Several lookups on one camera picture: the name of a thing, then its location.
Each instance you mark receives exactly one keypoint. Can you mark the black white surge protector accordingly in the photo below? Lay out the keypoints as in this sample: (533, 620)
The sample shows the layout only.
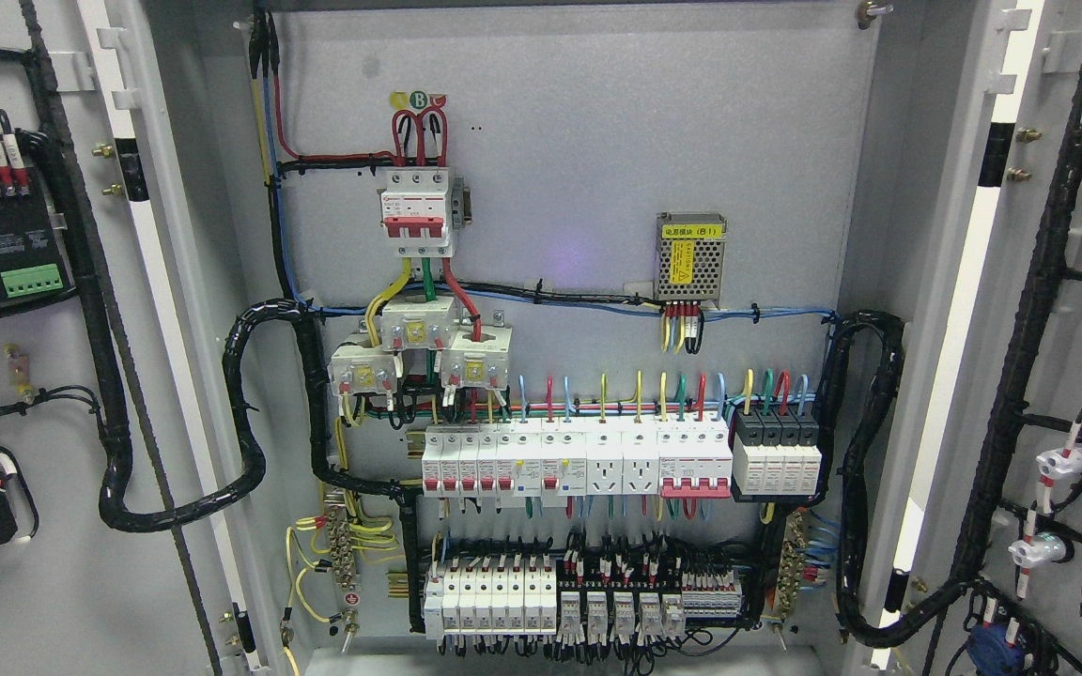
(775, 457)

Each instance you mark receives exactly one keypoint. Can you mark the white socket breaker row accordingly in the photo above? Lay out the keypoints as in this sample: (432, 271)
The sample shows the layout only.
(511, 461)

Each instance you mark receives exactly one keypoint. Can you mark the metal mesh power supply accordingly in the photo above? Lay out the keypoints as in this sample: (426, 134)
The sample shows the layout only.
(690, 256)

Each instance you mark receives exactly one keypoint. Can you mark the white red main breaker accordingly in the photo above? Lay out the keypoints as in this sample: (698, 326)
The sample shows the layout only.
(418, 211)

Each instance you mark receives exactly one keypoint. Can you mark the white current transformer group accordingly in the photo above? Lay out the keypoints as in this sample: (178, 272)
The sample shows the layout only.
(411, 331)

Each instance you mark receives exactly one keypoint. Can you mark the lower relay terminal row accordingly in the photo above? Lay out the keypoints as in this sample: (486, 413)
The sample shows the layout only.
(580, 600)

